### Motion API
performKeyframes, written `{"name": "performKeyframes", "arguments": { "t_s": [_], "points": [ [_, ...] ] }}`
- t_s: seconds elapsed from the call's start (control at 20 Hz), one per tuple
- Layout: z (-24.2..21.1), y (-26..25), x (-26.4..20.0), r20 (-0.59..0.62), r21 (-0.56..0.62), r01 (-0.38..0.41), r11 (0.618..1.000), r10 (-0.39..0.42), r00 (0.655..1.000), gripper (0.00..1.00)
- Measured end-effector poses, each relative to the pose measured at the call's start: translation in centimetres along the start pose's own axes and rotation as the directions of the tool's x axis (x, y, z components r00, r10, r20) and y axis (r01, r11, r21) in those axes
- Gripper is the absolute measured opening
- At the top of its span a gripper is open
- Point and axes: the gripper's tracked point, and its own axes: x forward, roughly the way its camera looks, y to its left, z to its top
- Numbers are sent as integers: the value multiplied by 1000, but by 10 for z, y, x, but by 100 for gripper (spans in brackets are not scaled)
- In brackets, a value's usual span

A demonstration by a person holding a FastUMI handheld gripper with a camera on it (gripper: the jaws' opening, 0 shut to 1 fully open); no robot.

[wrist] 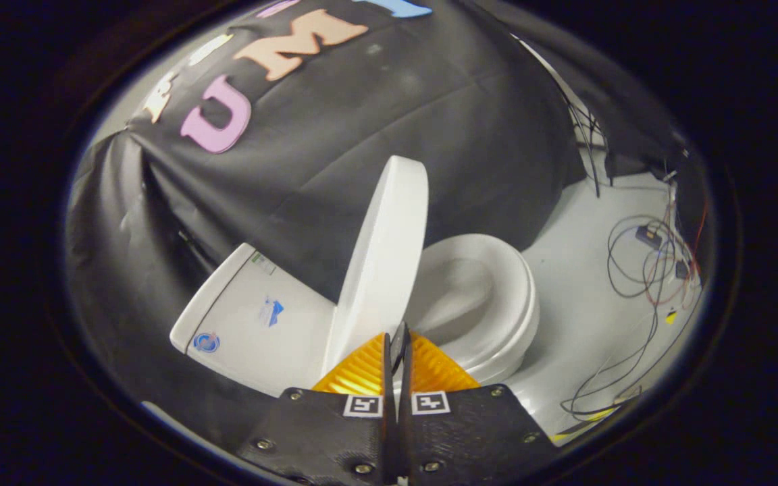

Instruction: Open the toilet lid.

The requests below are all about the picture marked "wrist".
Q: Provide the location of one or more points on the white toilet lid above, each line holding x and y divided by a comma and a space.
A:
382, 256

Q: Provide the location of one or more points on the white cistern cover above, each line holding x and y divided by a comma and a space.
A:
210, 297

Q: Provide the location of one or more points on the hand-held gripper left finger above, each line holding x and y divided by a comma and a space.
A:
335, 432

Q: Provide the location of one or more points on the white ceramic toilet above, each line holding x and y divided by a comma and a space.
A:
254, 331

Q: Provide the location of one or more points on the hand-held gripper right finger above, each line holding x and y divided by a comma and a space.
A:
470, 432

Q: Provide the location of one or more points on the black backdrop cloth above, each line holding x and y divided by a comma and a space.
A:
362, 115

